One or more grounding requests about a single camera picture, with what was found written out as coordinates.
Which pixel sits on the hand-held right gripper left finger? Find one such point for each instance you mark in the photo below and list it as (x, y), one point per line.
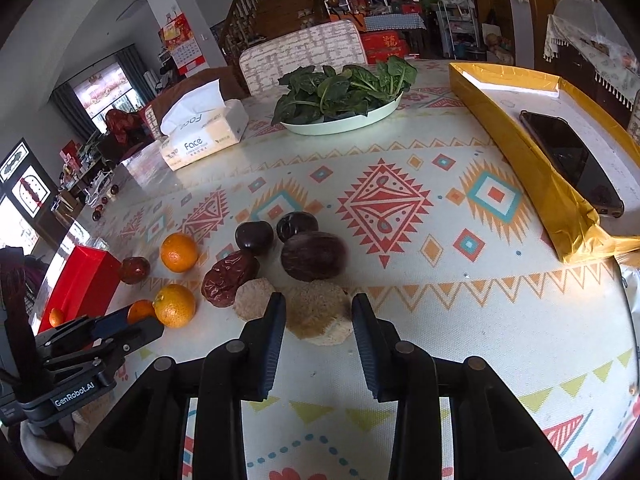
(270, 347)

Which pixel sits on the brown chair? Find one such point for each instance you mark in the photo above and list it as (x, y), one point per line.
(200, 82)

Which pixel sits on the large red date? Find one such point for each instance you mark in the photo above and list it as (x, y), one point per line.
(226, 279)

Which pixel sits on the small round beige cake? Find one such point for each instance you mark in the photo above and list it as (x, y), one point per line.
(250, 299)

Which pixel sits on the mesh food cover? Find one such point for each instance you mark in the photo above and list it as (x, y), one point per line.
(582, 12)

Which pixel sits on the large round beige cake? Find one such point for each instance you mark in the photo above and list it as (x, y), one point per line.
(320, 310)

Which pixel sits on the black smartphone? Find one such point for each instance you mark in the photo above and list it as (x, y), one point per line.
(570, 160)

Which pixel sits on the dark plum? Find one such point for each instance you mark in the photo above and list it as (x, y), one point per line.
(296, 225)
(254, 237)

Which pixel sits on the green spinach leaves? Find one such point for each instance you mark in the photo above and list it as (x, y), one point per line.
(340, 90)

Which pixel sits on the checkered tablecloth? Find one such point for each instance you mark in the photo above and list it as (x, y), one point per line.
(395, 22)

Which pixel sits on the person's left forearm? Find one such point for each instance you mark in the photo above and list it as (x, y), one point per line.
(42, 450)

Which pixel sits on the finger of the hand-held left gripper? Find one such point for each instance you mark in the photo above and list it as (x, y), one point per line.
(112, 321)
(142, 332)

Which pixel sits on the small orange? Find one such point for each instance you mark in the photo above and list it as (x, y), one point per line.
(56, 317)

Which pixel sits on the purple passion fruit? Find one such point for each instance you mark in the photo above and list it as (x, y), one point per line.
(312, 256)

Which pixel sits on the small red date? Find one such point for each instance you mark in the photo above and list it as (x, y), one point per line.
(134, 270)

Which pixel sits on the white metal rack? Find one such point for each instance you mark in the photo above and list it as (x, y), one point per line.
(459, 27)

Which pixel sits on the grey curtain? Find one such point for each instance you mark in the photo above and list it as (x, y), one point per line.
(135, 72)
(72, 107)

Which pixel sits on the white plastic packet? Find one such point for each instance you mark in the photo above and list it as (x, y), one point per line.
(631, 287)

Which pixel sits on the wooden stair railing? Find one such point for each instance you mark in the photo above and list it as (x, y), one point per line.
(245, 15)

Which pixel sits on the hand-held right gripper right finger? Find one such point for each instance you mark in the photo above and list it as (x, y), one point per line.
(367, 347)

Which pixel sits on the fringed patterned cloth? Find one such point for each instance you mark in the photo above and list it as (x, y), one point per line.
(595, 55)

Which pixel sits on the tissue box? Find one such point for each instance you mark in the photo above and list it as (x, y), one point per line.
(200, 135)

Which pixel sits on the yellow cardboard box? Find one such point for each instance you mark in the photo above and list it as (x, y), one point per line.
(530, 185)

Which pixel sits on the red wall calendar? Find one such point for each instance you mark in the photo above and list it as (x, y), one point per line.
(181, 42)

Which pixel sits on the red gift box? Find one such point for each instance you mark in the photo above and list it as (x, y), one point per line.
(382, 46)

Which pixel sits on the chair with patterned cushion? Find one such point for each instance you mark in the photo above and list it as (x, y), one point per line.
(300, 52)

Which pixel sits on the white oval plate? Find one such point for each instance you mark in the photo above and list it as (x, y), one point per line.
(340, 122)

